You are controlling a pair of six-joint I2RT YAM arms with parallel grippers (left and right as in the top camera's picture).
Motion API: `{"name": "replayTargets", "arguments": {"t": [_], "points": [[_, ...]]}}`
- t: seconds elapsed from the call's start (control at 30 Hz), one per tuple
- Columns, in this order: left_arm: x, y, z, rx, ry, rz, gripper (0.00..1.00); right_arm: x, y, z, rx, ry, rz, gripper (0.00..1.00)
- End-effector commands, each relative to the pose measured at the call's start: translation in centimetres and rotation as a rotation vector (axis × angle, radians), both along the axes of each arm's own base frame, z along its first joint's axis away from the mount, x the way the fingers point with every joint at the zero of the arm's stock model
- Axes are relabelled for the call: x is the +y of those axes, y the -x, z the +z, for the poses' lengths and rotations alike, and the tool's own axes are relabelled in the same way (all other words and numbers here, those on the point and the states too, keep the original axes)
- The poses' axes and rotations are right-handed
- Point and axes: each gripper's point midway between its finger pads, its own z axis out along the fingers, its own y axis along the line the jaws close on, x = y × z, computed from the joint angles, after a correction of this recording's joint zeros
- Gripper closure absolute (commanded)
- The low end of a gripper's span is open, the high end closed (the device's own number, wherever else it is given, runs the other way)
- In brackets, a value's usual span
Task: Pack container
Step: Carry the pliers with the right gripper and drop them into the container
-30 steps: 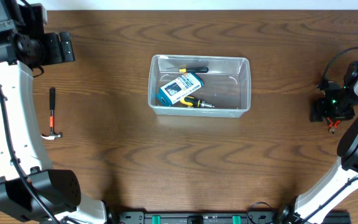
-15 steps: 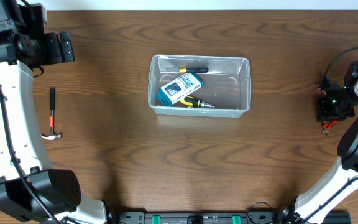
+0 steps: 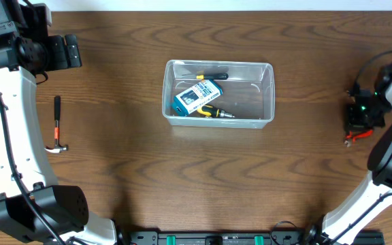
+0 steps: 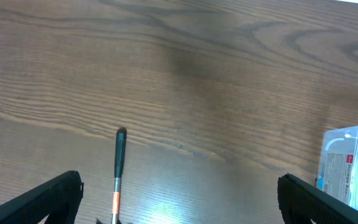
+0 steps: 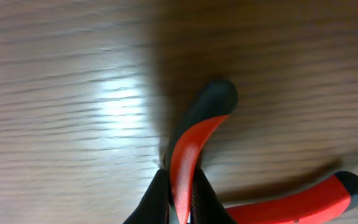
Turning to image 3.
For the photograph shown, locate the red handled pliers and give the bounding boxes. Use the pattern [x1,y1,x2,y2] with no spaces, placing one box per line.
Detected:
[344,129,374,147]

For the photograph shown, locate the small claw hammer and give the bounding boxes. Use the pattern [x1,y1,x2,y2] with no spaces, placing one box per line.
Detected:
[45,95,69,154]

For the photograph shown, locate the black yellow slim screwdriver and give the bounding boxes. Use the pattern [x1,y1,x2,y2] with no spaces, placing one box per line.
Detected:
[180,73,229,80]

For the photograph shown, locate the stubby yellow black screwdriver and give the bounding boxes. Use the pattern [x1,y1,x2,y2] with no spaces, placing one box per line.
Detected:
[197,105,235,118]

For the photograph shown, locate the clear plastic container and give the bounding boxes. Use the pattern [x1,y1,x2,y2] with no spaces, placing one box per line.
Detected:
[162,60,275,129]

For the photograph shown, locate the blue screw box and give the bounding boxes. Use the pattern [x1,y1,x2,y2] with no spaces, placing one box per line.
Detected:
[171,80,223,116]

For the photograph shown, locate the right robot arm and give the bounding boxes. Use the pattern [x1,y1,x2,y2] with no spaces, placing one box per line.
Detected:
[301,63,392,244]

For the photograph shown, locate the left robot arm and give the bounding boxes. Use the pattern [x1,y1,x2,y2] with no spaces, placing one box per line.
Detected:
[0,1,119,244]

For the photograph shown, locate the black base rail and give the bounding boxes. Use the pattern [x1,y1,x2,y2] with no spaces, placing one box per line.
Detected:
[114,220,386,245]

